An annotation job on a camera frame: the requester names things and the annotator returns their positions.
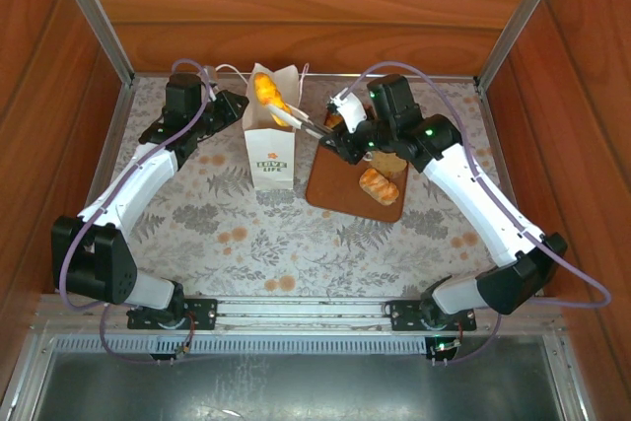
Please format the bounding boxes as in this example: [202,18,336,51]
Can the orange fake croissant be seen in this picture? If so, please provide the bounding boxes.
[252,71,292,127]

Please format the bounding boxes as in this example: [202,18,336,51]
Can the metal tongs with cream tips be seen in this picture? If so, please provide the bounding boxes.
[265,98,334,141]

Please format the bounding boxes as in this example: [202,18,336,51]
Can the striped fake bread bun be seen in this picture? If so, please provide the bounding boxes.
[358,167,401,207]

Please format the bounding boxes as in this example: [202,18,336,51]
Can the brown square board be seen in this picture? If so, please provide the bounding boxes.
[305,132,410,224]

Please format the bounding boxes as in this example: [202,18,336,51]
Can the floral patterned tablecloth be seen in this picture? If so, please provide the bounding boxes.
[86,74,558,299]

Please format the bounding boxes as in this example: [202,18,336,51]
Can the small green-lit circuit board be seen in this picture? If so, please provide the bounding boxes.
[429,336,463,369]

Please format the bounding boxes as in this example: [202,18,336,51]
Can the shiny steel sheet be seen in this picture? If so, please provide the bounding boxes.
[29,334,573,421]

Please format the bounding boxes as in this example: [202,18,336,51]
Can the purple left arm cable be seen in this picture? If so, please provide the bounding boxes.
[57,58,218,368]

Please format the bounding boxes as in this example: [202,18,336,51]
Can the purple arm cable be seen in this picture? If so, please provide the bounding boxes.
[57,58,218,368]
[344,60,613,368]

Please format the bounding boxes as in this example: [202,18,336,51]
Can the white paper bag with handles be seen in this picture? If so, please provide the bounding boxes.
[216,61,311,191]

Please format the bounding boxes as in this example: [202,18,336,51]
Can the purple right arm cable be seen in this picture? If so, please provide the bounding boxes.
[344,60,613,368]

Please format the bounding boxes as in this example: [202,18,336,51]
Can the aluminium frame post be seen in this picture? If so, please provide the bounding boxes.
[473,0,574,91]
[47,0,136,87]

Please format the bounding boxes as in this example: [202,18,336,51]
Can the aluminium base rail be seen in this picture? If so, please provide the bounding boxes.
[36,294,566,339]

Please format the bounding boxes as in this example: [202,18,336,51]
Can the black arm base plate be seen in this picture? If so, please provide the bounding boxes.
[387,298,479,333]
[126,296,219,332]

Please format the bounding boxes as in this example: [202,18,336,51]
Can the slotted grey cable duct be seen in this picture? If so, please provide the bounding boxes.
[51,334,431,357]

